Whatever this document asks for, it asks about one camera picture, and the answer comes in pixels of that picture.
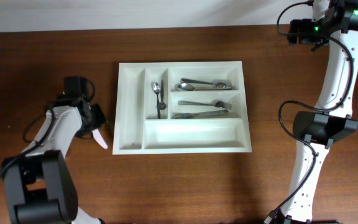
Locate pink plastic knife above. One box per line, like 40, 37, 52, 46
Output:
91, 129, 108, 149

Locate small silver teaspoon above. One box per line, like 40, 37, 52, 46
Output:
158, 80, 167, 110

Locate small bent metal spoon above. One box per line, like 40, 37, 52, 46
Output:
152, 82, 161, 119

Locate large silver spoon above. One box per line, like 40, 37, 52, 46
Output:
180, 78, 232, 88
175, 83, 233, 91

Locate silver fork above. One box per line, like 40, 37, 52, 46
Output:
171, 110, 229, 119
178, 100, 232, 110

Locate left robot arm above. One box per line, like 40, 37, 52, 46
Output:
1, 100, 108, 223

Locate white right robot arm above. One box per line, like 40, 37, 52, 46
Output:
264, 1, 358, 223

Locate white plastic cutlery tray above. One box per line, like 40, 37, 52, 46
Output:
112, 61, 252, 155

